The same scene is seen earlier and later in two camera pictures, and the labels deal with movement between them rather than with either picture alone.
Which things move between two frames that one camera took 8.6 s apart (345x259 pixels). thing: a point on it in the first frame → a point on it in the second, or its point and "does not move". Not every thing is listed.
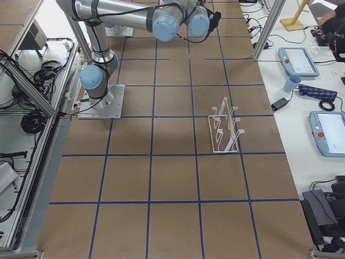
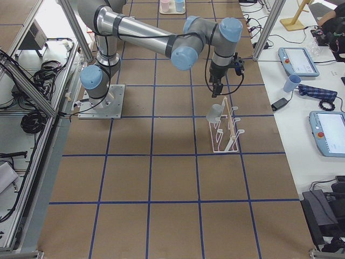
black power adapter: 278,103 does not move
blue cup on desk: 291,83 does not move
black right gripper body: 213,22 → 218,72
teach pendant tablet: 298,61 does not move
